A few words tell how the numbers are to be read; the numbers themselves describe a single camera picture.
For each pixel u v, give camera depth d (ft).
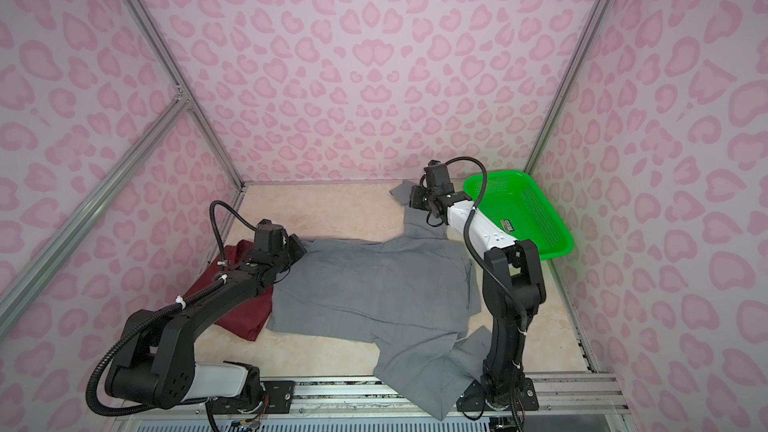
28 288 1.70
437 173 2.40
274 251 2.32
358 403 2.40
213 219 2.23
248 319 2.69
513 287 1.63
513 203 3.74
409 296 2.97
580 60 2.77
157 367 1.38
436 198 2.35
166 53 2.74
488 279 1.53
